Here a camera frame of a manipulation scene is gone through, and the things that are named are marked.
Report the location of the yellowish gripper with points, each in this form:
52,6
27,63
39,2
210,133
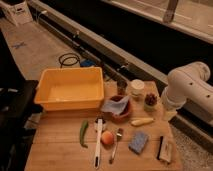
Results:
169,114

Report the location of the dark purple grape bunch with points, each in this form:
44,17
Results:
151,99

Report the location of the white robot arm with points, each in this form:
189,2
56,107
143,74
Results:
188,82

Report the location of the small green cup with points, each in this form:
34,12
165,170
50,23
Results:
149,108

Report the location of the white plastic cup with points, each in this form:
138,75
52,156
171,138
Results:
137,86

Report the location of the dark metal cup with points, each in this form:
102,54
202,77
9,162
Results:
121,87

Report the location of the yellow banana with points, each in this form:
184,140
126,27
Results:
141,121

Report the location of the blue sponge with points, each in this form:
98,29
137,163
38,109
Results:
138,142

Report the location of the brown clay bowl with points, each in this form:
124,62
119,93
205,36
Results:
125,114

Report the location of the blue grey cloth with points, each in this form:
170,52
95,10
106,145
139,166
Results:
115,107

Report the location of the metal fork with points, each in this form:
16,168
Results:
119,135

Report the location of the orange peach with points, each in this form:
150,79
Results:
107,138

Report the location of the green pepper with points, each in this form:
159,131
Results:
82,132

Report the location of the blue object on floor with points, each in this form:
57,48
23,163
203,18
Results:
87,63

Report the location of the yellow plastic tub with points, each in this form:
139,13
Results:
70,89

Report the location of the black chair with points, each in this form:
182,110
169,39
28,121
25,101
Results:
16,107

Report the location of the white cardboard box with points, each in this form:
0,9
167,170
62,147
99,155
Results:
17,14

